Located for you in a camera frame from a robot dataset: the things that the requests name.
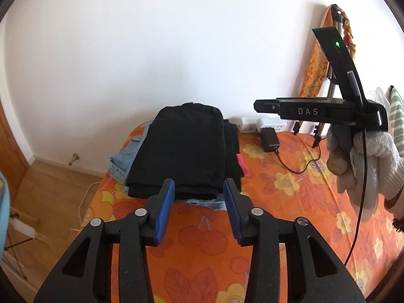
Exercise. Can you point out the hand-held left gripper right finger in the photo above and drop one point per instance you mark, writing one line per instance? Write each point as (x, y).
(232, 208)

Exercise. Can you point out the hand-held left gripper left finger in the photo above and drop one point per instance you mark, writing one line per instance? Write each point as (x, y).
(165, 208)

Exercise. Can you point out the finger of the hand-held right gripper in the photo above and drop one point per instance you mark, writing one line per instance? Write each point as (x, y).
(266, 106)

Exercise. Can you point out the black pants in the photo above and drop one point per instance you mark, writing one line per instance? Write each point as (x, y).
(183, 145)

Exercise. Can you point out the person's right forearm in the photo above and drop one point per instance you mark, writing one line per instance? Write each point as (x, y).
(398, 205)

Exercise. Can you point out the person's right hand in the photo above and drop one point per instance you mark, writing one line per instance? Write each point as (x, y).
(388, 157)

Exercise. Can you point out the white power strip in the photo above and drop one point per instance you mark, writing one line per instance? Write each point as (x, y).
(249, 124)

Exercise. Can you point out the silver folded tripod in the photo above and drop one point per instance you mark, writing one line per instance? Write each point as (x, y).
(330, 82)

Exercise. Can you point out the black power adapter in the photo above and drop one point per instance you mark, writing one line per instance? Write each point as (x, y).
(270, 140)

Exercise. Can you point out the orange floral bed sheet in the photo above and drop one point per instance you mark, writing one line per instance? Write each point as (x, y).
(205, 236)

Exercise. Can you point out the light blue jeans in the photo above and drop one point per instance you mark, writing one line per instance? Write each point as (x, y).
(126, 161)

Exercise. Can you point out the metal door stopper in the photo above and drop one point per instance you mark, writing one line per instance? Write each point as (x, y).
(75, 157)

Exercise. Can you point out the light blue object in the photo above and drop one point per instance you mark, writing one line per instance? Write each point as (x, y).
(4, 211)

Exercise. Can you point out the wooden door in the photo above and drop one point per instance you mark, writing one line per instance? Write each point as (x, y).
(12, 151)

